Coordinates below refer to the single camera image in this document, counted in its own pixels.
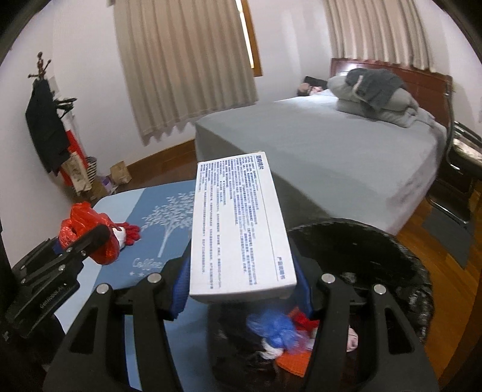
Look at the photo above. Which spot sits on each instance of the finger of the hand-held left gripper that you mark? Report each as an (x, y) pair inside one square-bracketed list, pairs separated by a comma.
[(98, 235), (57, 248)]

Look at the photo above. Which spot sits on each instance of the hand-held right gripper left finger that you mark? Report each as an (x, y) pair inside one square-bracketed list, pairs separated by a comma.
[(180, 290)]

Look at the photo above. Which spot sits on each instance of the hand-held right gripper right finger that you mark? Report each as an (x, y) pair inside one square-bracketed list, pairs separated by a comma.
[(302, 286)]

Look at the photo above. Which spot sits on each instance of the black trash bin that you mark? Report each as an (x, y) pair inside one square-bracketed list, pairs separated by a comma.
[(357, 248)]

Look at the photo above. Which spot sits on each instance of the orange foam net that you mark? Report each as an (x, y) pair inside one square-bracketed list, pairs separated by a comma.
[(292, 363)]

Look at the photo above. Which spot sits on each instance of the white printed box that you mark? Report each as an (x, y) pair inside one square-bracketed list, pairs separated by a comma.
[(241, 226)]

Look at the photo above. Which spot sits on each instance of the red white glove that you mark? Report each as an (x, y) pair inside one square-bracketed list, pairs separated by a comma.
[(130, 232)]

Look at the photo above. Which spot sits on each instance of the blue crumpled plastic wrapper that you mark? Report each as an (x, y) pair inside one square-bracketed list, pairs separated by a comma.
[(275, 328)]

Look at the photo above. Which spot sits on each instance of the purple white plastic bag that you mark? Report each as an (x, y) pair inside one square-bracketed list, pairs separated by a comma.
[(107, 185)]

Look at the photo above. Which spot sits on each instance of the printed paper bag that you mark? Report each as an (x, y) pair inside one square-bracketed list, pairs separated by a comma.
[(77, 175)]

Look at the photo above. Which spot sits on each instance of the blue tree print tablecloth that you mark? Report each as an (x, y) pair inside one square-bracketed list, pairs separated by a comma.
[(158, 211)]

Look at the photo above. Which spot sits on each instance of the brown paper bag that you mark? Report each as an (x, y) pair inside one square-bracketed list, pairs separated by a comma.
[(121, 174)]

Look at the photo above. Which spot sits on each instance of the striped basket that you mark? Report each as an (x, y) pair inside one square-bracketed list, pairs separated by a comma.
[(91, 169)]

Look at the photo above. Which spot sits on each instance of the pink paper scrap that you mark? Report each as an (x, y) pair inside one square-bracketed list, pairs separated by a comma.
[(353, 339)]

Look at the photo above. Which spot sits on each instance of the red hanging bag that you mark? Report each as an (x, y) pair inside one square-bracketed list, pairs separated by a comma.
[(73, 143)]

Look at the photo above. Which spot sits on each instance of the black coat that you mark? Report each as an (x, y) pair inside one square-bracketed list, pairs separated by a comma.
[(45, 132)]

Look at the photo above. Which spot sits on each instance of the grey bed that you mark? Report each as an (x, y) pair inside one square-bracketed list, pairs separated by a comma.
[(320, 158)]

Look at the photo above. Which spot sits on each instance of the black hanger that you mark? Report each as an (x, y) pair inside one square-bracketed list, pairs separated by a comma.
[(66, 101)]

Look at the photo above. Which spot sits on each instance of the grey floor mat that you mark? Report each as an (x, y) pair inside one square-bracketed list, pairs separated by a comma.
[(448, 237)]

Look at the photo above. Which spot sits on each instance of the wooden coat rack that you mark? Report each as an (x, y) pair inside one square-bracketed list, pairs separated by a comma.
[(39, 68)]

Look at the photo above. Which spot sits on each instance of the wide beige curtain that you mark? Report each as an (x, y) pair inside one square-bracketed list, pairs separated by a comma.
[(188, 68)]

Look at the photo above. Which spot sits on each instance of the pink cloth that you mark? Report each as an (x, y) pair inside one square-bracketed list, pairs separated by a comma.
[(310, 91)]

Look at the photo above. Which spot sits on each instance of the folded grey duvet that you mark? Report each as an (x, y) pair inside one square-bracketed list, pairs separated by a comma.
[(399, 107)]

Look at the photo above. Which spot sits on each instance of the black metal chair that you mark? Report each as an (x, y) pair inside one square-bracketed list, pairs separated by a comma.
[(457, 150)]

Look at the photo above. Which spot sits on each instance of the black pillow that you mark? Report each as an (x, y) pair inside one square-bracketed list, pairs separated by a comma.
[(314, 80)]

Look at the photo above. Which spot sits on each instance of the dark grey cloth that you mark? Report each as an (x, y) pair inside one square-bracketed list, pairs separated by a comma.
[(380, 86)]

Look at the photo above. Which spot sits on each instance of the wooden headboard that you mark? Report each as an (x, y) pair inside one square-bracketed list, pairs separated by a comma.
[(433, 86)]

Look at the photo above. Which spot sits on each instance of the narrow beige curtain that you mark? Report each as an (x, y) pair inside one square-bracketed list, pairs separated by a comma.
[(376, 34)]

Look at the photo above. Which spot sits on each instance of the wooden window frame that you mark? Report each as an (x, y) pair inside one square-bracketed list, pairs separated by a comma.
[(254, 49)]

